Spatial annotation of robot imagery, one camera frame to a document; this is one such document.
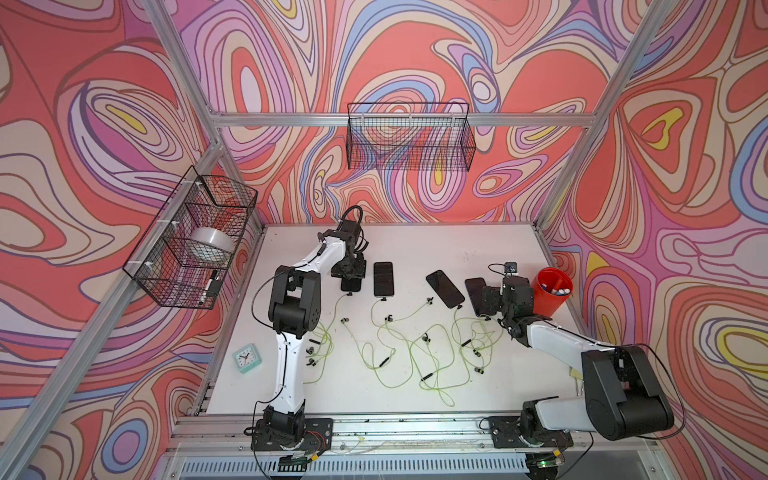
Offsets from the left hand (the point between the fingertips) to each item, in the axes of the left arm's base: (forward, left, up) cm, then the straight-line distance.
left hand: (357, 274), depth 102 cm
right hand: (-11, -48, +4) cm, 49 cm away
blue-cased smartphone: (-3, -41, -3) cm, 41 cm away
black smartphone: (-3, -31, -4) cm, 32 cm away
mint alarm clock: (-29, +30, -1) cm, 41 cm away
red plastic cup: (-10, -61, +7) cm, 62 cm away
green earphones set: (-25, +9, -3) cm, 27 cm away
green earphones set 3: (-29, -25, -3) cm, 38 cm away
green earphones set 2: (-31, -13, -3) cm, 34 cm away
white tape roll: (-10, +33, +29) cm, 46 cm away
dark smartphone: (-7, +1, +3) cm, 7 cm away
